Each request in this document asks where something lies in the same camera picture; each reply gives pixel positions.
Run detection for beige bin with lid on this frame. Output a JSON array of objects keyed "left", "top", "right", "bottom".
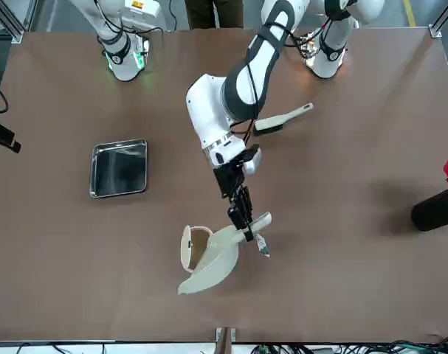
[{"left": 180, "top": 224, "right": 215, "bottom": 274}]

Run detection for white paper dustpan tag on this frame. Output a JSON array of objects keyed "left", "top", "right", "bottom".
[{"left": 253, "top": 232, "right": 272, "bottom": 258}]

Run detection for aluminium frame corner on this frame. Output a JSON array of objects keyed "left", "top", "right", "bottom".
[
  {"left": 428, "top": 0, "right": 448, "bottom": 38},
  {"left": 0, "top": 0, "right": 26, "bottom": 44}
]

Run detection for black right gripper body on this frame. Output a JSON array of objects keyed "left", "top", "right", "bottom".
[{"left": 0, "top": 117, "right": 22, "bottom": 154}]

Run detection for aluminium profile post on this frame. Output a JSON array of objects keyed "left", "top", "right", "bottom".
[{"left": 215, "top": 326, "right": 239, "bottom": 354}]

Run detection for beige plastic dustpan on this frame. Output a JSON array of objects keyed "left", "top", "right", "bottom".
[{"left": 176, "top": 211, "right": 274, "bottom": 296}]

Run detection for beige hand brush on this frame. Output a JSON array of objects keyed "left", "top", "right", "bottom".
[{"left": 252, "top": 103, "right": 315, "bottom": 137}]

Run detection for black cylindrical vase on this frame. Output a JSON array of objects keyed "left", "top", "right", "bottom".
[{"left": 410, "top": 187, "right": 448, "bottom": 232}]

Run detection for square metal tray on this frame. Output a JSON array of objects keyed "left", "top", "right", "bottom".
[{"left": 89, "top": 138, "right": 148, "bottom": 200}]

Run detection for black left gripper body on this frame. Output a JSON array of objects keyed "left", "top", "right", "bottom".
[{"left": 212, "top": 161, "right": 249, "bottom": 201}]

